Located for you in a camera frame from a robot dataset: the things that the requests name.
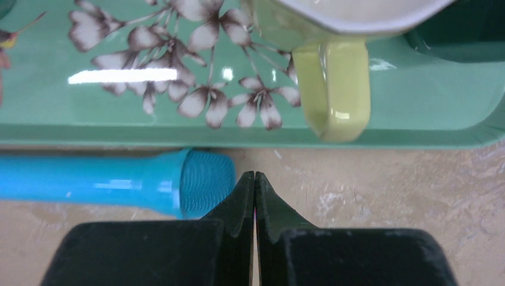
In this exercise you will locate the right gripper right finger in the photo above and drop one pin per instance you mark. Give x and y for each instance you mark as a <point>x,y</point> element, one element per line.
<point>293,251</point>

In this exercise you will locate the green floral bird tray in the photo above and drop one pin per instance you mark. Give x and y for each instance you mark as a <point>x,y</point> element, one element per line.
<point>174,73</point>

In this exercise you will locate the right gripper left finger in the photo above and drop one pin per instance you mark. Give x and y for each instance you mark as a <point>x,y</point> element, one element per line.
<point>216,249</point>

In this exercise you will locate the yellow-green hexagonal mug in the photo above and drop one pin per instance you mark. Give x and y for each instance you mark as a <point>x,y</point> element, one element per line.
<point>327,41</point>

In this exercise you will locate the blue toy microphone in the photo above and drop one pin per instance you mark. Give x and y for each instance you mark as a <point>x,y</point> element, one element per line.
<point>186,184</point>

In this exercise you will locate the dark green mug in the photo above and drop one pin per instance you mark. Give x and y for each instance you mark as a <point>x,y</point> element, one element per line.
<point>464,32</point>

